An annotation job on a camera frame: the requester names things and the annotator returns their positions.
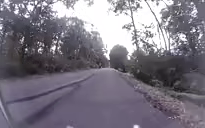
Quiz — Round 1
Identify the leaf-strewn roadside verge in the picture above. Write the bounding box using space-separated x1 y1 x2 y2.
111 68 205 128

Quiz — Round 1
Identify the grey asphalt road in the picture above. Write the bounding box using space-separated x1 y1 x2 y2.
0 67 182 128

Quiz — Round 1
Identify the row of tall trees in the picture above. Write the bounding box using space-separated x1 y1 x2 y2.
106 0 205 94

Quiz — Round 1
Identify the dark rounded tree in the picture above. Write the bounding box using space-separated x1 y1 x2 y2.
108 43 130 72

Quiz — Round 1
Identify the dense wood of trees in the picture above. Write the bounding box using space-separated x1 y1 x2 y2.
0 0 110 80

